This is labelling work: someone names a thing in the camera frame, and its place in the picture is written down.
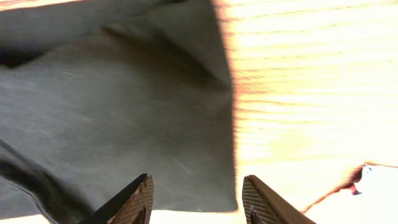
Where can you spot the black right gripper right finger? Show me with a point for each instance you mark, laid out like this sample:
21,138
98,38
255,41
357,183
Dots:
262,205

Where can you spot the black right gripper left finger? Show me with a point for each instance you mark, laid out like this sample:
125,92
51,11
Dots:
132,205

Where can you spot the black t-shirt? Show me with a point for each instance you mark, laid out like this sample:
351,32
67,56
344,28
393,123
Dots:
96,93

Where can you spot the red shirt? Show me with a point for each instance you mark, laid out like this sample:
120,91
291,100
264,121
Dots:
373,183

